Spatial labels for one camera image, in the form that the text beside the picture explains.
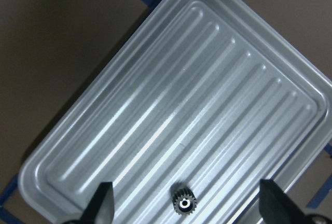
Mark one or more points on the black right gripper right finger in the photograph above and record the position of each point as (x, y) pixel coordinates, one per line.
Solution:
(276, 207)

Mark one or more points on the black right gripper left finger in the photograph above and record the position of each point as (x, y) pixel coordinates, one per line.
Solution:
(101, 208)

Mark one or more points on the black bearing gear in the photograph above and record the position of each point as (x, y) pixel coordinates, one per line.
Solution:
(183, 199)

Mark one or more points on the silver ribbed metal tray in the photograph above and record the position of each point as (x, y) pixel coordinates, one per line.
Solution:
(204, 93)

